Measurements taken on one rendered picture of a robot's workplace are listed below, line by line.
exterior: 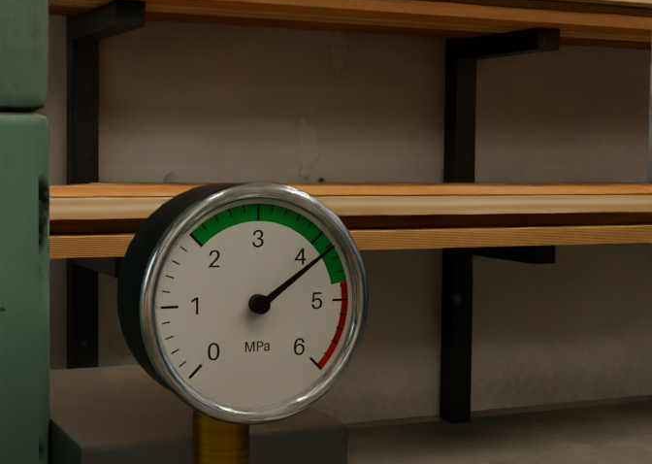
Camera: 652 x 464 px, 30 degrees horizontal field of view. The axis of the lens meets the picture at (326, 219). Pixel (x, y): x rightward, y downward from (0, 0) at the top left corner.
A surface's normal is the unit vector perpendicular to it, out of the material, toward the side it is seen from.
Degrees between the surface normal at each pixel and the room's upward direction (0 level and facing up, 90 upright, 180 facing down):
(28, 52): 90
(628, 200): 91
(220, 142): 90
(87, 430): 0
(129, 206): 89
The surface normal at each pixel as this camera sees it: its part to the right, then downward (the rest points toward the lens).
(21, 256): 0.41, 0.05
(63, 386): 0.01, -1.00
